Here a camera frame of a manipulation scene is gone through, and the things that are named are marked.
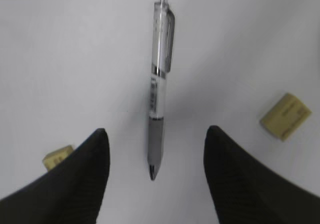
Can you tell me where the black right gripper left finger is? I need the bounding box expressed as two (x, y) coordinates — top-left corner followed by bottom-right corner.
(0, 128), (110, 224)

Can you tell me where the white pen grey grip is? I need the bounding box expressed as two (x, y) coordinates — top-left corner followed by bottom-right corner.
(147, 0), (176, 181)

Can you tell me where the yellow eraser near basket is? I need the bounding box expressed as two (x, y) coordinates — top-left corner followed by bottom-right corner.
(260, 92), (312, 142)

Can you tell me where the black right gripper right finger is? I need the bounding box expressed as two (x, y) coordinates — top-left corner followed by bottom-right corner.
(203, 125), (320, 224)

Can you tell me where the yellow eraser front centre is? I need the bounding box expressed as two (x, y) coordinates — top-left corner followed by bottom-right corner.
(42, 145), (74, 171)

